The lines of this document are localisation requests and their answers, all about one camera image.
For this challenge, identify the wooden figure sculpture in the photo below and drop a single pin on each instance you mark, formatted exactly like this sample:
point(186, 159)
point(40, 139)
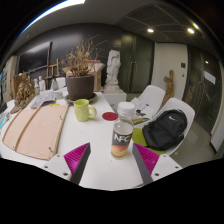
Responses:
point(168, 84)

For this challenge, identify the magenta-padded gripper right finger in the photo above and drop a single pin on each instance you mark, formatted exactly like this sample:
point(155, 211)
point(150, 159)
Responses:
point(149, 159)

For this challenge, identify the wooden easel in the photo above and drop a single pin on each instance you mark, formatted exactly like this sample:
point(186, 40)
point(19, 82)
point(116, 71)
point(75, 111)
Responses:
point(52, 70)

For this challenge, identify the round pot saucer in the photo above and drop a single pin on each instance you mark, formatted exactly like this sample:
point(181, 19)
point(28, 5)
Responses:
point(93, 98)

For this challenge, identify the crumpled white paper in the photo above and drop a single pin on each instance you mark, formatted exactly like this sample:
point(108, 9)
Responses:
point(43, 98)

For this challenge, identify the carved wooden sculpture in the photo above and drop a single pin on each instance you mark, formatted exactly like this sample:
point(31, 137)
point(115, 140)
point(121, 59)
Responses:
point(23, 92)

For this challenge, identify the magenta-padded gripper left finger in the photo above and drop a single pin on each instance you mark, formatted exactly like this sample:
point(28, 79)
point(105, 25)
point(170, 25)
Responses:
point(76, 157)

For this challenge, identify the dried plant in dark pot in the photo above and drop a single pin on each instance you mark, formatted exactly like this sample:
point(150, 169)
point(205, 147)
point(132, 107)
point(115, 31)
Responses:
point(80, 76)

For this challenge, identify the white plastic chair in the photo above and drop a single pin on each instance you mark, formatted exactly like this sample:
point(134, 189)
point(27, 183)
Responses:
point(178, 110)
point(150, 97)

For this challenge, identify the green seat cushion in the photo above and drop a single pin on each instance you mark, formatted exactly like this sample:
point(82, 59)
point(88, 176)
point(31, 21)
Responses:
point(140, 138)

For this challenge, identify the white statue pedestal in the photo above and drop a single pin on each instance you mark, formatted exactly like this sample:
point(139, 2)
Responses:
point(114, 94)

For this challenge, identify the clear white-capped drink bottle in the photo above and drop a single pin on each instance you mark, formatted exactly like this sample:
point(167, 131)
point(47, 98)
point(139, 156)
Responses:
point(122, 132)

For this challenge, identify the black backpack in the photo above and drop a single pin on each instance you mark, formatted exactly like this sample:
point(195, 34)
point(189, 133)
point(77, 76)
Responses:
point(165, 128)

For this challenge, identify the yellow-green mug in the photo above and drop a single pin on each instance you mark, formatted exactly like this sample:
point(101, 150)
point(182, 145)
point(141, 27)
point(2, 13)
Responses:
point(82, 110)

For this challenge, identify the flat round red coaster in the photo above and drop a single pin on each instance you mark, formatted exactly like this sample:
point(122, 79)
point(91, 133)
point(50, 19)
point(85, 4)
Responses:
point(109, 116)

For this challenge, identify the large wooden panel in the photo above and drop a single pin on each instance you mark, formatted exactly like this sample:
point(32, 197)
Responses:
point(35, 130)

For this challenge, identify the white headless statue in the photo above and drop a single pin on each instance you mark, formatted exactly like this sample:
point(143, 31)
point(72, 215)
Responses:
point(113, 66)

